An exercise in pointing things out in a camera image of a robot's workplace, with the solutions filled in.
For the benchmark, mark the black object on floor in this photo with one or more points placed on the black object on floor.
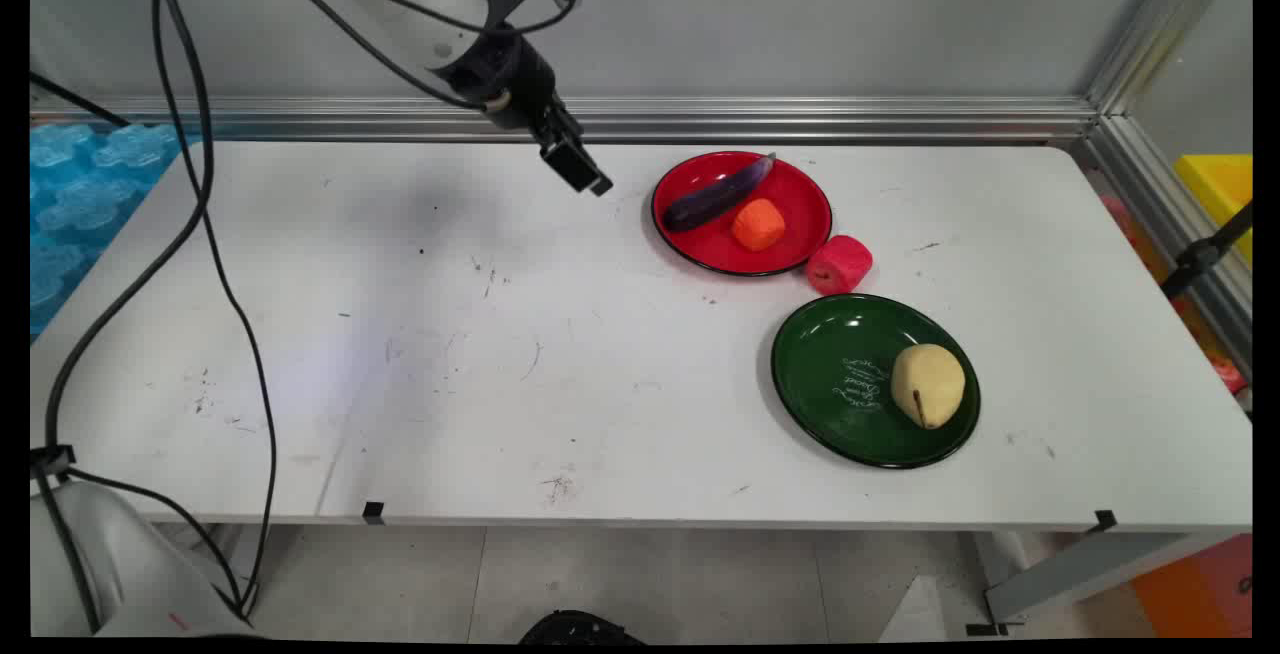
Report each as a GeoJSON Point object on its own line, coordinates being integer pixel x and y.
{"type": "Point", "coordinates": [580, 629]}

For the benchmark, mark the orange box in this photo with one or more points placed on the orange box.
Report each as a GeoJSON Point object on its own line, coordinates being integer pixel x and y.
{"type": "Point", "coordinates": [1200, 589]}

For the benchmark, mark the purple toy eggplant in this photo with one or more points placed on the purple toy eggplant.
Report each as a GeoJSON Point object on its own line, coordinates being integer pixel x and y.
{"type": "Point", "coordinates": [715, 196]}

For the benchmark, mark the grey table leg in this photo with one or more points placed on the grey table leg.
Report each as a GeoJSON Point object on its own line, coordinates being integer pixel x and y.
{"type": "Point", "coordinates": [1090, 569]}

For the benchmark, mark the yellow toy pear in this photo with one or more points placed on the yellow toy pear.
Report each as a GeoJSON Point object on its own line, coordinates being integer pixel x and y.
{"type": "Point", "coordinates": [930, 386]}

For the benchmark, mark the horizontal aluminium frame rail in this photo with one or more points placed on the horizontal aluminium frame rail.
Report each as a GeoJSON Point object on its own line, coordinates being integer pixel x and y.
{"type": "Point", "coordinates": [800, 119]}

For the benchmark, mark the yellow plastic box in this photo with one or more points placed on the yellow plastic box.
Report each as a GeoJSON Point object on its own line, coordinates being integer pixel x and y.
{"type": "Point", "coordinates": [1220, 189]}

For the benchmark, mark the pink toy apple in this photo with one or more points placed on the pink toy apple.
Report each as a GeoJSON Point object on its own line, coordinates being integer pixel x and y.
{"type": "Point", "coordinates": [840, 264]}

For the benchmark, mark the red toy behind frame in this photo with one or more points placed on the red toy behind frame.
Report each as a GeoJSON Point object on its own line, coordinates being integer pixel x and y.
{"type": "Point", "coordinates": [1228, 374]}

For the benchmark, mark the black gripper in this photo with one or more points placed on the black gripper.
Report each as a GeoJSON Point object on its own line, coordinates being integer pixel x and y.
{"type": "Point", "coordinates": [500, 74]}

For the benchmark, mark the black tape marker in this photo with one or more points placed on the black tape marker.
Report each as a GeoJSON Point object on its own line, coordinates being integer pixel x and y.
{"type": "Point", "coordinates": [373, 511]}
{"type": "Point", "coordinates": [1106, 520]}

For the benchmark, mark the aluminium side frame rail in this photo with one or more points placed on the aluminium side frame rail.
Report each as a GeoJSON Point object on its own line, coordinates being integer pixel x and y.
{"type": "Point", "coordinates": [1170, 224]}

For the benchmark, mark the blue foam mat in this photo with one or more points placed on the blue foam mat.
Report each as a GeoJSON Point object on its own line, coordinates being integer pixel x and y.
{"type": "Point", "coordinates": [80, 204]}

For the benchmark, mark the orange toy fruit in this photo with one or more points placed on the orange toy fruit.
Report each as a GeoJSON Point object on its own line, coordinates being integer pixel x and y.
{"type": "Point", "coordinates": [758, 224]}

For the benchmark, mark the aluminium frame post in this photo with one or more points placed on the aluminium frame post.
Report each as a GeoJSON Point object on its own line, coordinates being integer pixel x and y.
{"type": "Point", "coordinates": [1160, 24]}

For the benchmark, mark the red round plate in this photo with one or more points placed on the red round plate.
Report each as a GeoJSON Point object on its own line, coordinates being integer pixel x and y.
{"type": "Point", "coordinates": [795, 214]}

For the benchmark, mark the green round plate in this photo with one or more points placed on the green round plate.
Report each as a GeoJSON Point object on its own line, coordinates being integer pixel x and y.
{"type": "Point", "coordinates": [840, 384]}

